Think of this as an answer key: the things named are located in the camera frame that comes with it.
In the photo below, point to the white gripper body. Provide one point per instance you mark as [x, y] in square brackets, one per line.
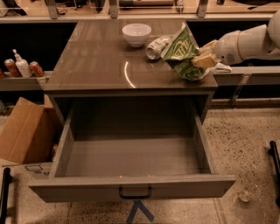
[227, 48]

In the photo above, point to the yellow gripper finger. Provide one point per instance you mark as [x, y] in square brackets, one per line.
[205, 61]
[208, 47]

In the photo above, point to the green jalapeno chip bag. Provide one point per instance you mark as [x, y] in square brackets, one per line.
[179, 54]

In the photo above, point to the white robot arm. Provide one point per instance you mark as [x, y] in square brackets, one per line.
[261, 42]

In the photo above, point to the grey open drawer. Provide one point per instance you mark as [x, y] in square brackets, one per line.
[132, 142]

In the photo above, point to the grey cabinet counter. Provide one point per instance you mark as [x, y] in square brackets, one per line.
[97, 60]

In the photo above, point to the folded white cloth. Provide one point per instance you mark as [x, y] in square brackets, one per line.
[221, 68]

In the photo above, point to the grey side shelf right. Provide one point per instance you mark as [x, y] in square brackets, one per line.
[249, 75]

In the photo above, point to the grey side shelf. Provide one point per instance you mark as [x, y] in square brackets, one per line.
[249, 75]
[10, 83]

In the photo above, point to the white ceramic bowl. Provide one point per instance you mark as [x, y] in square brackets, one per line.
[136, 34]

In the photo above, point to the black bar right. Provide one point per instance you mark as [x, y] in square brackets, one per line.
[273, 151]

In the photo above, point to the black bar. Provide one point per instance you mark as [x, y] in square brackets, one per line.
[273, 151]
[4, 194]

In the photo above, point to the clear plastic cup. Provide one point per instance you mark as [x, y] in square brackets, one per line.
[250, 192]

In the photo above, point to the red soda can right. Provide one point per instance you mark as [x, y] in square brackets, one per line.
[36, 69]

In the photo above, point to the red soda can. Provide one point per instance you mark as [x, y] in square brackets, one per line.
[36, 69]
[11, 65]

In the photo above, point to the white pump bottle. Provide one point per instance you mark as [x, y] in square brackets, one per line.
[22, 65]

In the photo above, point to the brown cardboard box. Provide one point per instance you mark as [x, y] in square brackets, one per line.
[30, 132]

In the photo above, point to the red soda can left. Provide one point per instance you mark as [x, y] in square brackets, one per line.
[11, 65]

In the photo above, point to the grey side shelf left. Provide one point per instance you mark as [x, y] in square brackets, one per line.
[10, 83]

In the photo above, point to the black bar left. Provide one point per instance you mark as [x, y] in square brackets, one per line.
[4, 194]

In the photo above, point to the black drawer handle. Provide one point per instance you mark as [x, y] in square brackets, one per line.
[135, 193]

